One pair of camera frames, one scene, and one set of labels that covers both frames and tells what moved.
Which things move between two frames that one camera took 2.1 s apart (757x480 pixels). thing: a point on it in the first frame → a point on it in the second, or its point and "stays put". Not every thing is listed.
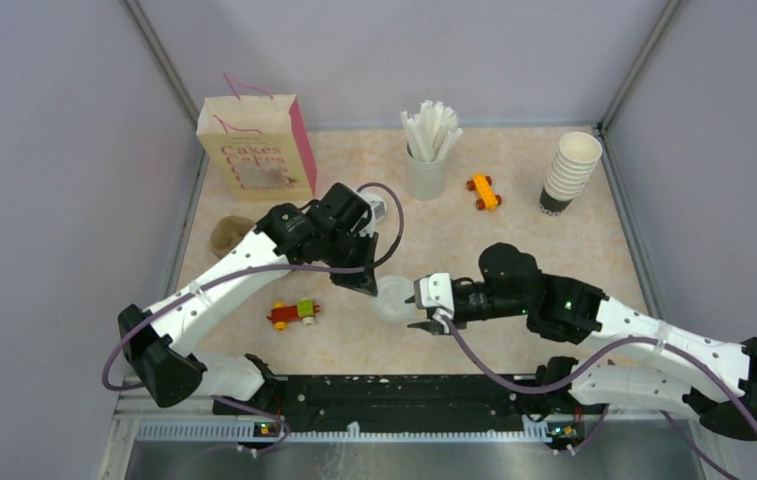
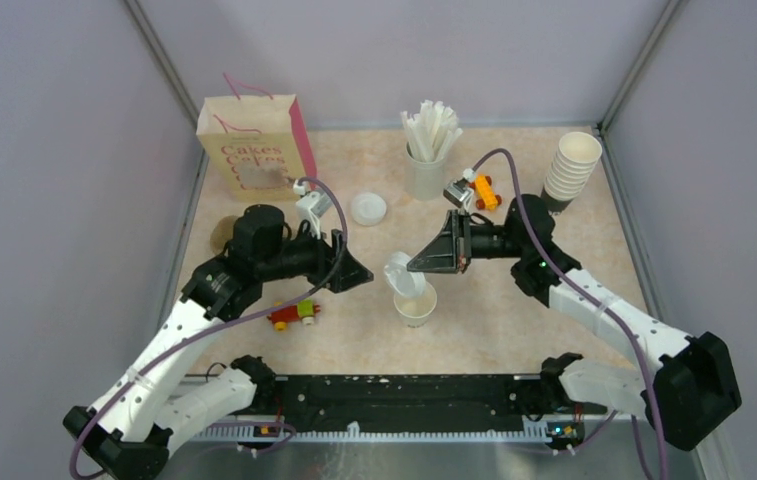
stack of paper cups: x=571 y=167 stays put
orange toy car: x=482 y=184 stays put
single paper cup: x=390 y=303 → x=408 y=284
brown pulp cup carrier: x=227 y=232 stays put
